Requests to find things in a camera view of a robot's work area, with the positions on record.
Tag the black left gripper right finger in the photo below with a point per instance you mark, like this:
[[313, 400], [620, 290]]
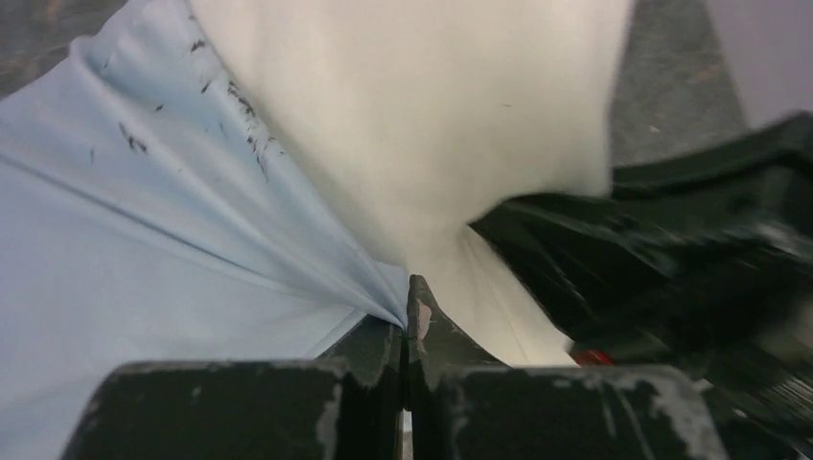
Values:
[[435, 343]]

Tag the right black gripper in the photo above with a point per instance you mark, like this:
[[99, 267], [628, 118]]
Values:
[[701, 262]]

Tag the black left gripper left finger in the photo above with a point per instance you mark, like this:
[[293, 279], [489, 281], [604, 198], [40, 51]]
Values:
[[371, 352]]

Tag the white pillow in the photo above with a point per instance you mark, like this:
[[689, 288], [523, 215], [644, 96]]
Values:
[[414, 118]]

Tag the light blue pillowcase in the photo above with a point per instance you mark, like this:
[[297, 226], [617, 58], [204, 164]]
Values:
[[148, 214]]

